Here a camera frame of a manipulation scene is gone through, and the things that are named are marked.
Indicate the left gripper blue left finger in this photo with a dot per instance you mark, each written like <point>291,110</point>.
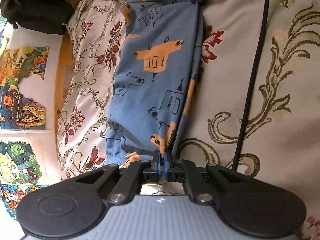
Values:
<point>156,166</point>

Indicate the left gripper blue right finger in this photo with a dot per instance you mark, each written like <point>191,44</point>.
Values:
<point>168,166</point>

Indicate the blue pants with orange boats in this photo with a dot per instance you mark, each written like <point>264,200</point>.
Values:
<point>154,80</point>

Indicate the floral white bedspread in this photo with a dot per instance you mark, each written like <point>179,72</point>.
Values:
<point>258,91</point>

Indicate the anime girl poster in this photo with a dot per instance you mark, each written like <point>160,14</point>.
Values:
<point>19,164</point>

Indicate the landscape island painting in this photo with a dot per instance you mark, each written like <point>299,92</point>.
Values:
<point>20,63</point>

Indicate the black hanging garment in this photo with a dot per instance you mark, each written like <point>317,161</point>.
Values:
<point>45,16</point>

